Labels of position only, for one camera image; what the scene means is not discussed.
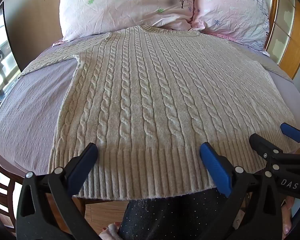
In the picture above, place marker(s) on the person's leg in dotted pants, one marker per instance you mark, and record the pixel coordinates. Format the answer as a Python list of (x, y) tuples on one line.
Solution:
[(180, 217)]

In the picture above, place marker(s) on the lavender bed sheet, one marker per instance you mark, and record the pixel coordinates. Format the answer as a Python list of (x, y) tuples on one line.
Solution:
[(27, 105)]

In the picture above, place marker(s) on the person's bare foot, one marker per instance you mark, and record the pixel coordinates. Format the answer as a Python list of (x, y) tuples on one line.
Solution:
[(110, 233)]

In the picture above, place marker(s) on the pink floral pillow with tree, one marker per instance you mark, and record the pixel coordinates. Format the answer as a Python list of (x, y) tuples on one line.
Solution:
[(120, 5)]

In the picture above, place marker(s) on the window with dark frame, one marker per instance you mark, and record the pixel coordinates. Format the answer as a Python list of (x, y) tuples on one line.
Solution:
[(2, 62)]

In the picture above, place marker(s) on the person's right hand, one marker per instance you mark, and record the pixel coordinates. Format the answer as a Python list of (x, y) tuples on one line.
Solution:
[(287, 217)]

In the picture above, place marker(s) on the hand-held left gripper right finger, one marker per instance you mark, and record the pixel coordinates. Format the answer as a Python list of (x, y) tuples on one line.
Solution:
[(214, 166)]

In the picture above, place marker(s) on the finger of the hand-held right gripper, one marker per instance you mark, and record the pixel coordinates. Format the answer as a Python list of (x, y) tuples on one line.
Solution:
[(292, 131), (258, 141)]

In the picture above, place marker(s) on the wooden headboard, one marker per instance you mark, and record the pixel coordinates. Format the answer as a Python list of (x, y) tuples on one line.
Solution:
[(287, 30)]

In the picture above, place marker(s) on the wooden footboard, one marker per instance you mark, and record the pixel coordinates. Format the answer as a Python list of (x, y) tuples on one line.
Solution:
[(5, 192)]

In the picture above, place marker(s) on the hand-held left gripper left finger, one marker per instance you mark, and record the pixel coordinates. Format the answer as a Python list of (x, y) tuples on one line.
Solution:
[(87, 160)]

